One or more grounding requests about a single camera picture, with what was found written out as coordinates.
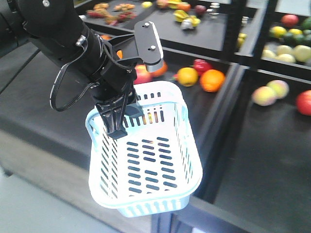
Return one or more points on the light blue plastic basket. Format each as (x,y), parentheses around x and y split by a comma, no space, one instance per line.
(156,167)

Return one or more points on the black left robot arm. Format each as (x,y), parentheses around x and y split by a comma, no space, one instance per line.
(57,30)

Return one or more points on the rear pale peach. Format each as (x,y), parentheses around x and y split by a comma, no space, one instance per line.
(280,87)

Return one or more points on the front pale peach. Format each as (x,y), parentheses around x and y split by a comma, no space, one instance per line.
(264,96)

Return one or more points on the pink red apple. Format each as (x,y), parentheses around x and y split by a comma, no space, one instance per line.
(143,76)

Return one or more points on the yellow orange fruit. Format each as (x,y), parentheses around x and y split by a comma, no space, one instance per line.
(187,76)

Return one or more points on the red chili pepper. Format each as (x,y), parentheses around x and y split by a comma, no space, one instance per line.
(174,77)

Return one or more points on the white garlic bulb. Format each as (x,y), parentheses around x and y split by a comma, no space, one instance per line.
(186,24)

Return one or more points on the red bell pepper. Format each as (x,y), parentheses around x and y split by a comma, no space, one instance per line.
(201,66)

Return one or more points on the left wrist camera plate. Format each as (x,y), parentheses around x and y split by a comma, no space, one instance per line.
(148,45)

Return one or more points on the large orange with navel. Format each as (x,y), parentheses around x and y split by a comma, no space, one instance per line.
(212,80)

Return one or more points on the black shelf upright post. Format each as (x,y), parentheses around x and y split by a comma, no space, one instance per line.
(233,26)

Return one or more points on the orange grapefruit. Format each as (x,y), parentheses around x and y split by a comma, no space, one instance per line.
(160,71)

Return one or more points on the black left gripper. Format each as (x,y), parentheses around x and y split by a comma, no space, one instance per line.
(115,94)

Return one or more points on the bright red apple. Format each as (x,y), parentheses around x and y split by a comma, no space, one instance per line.
(303,103)

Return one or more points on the pale peach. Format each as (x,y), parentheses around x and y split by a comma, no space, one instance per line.
(280,87)
(264,96)

